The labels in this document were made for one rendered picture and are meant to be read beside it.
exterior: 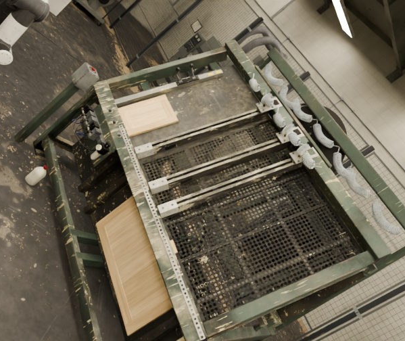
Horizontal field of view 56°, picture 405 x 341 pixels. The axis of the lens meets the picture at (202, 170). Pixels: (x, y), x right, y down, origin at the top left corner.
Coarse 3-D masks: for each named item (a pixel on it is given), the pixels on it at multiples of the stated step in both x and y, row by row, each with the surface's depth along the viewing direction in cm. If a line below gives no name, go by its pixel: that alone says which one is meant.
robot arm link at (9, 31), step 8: (8, 16) 171; (8, 24) 171; (16, 24) 171; (0, 32) 173; (8, 32) 173; (16, 32) 174; (0, 40) 173; (8, 40) 175; (16, 40) 178; (0, 48) 175; (8, 48) 177; (0, 56) 177; (8, 56) 179
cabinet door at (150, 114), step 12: (120, 108) 305; (132, 108) 305; (144, 108) 306; (156, 108) 305; (168, 108) 305; (132, 120) 298; (144, 120) 298; (156, 120) 298; (168, 120) 298; (132, 132) 291; (144, 132) 293
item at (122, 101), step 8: (208, 72) 325; (200, 80) 322; (208, 80) 326; (160, 88) 315; (168, 88) 315; (176, 88) 318; (128, 96) 310; (136, 96) 310; (144, 96) 311; (152, 96) 315; (120, 104) 308
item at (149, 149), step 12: (264, 96) 283; (264, 108) 292; (228, 120) 291; (240, 120) 291; (252, 120) 297; (192, 132) 285; (204, 132) 285; (216, 132) 291; (156, 144) 280; (168, 144) 279; (180, 144) 284; (144, 156) 279
